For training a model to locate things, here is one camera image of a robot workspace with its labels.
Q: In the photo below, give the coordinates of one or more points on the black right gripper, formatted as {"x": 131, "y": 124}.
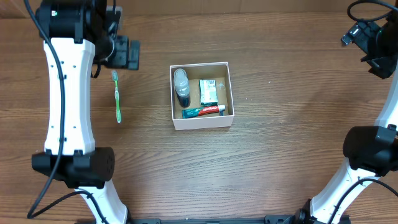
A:
{"x": 383, "y": 65}

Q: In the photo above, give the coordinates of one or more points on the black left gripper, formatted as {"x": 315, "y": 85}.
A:
{"x": 121, "y": 56}

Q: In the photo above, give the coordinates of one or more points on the green toothbrush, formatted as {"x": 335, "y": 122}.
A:
{"x": 116, "y": 95}

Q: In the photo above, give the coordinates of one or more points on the clear bottle with dark liquid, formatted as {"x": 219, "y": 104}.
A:
{"x": 182, "y": 87}

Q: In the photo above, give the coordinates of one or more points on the red green toothpaste tube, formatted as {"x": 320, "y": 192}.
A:
{"x": 192, "y": 113}

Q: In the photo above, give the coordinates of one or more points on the green soap box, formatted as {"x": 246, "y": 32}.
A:
{"x": 208, "y": 94}

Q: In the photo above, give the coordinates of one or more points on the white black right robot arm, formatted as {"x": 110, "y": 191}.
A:
{"x": 370, "y": 151}

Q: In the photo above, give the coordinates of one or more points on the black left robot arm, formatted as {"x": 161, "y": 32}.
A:
{"x": 81, "y": 37}

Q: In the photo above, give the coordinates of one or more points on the white cardboard box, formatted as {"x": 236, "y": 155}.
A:
{"x": 217, "y": 71}

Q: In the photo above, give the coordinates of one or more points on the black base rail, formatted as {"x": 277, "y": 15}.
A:
{"x": 268, "y": 219}

